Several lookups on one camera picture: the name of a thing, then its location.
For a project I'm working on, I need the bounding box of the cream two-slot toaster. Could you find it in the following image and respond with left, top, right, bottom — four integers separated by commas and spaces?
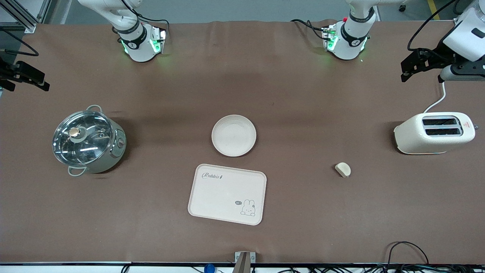
394, 112, 476, 155

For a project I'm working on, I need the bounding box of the black cable bundle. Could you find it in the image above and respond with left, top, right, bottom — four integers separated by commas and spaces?
250, 265, 485, 273

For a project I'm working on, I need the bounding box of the aluminium camera mount post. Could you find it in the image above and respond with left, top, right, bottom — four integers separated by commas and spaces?
235, 251, 256, 273

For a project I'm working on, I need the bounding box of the brown table mat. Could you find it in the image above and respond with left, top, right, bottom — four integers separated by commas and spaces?
0, 20, 485, 265

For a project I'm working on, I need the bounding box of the small cream bun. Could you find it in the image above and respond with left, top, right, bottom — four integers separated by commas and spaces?
335, 162, 352, 178

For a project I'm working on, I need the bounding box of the round cream plate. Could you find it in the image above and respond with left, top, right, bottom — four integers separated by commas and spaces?
211, 115, 257, 157

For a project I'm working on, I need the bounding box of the glass pot lid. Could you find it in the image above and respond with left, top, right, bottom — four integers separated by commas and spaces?
52, 110, 114, 168

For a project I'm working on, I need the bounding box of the grey electric cooking pot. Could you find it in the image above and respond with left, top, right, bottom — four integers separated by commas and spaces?
52, 105, 127, 177

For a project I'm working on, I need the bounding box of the white toaster power cord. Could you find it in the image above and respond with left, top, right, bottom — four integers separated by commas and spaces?
423, 81, 447, 113

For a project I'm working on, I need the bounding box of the aluminium frame profile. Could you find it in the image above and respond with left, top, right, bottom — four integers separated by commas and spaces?
0, 0, 52, 34

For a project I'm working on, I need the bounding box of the cream rabbit print tray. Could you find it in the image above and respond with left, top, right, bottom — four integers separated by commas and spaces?
188, 164, 267, 226

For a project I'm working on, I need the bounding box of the black looped cable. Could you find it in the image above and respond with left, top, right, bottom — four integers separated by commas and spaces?
386, 241, 430, 267

